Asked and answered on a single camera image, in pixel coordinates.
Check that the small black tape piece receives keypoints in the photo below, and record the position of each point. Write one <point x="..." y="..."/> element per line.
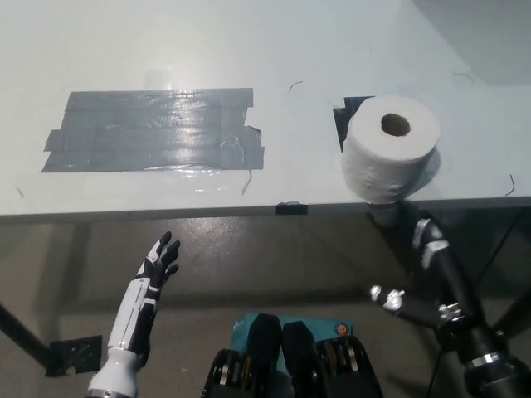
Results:
<point x="291" y="208"/>

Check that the grey duct tape patch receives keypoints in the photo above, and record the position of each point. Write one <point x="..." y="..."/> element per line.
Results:
<point x="149" y="132"/>

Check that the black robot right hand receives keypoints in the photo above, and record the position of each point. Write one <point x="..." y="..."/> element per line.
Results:
<point x="460" y="298"/>

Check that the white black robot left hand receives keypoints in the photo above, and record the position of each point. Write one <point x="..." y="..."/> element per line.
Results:
<point x="139" y="307"/>

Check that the black teal robot body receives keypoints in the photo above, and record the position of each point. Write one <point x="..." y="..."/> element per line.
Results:
<point x="298" y="356"/>

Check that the white toilet paper roll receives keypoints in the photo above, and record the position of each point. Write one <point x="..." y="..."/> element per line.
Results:
<point x="386" y="166"/>

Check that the black diagonal table leg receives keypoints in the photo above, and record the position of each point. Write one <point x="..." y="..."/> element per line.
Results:
<point x="25" y="336"/>

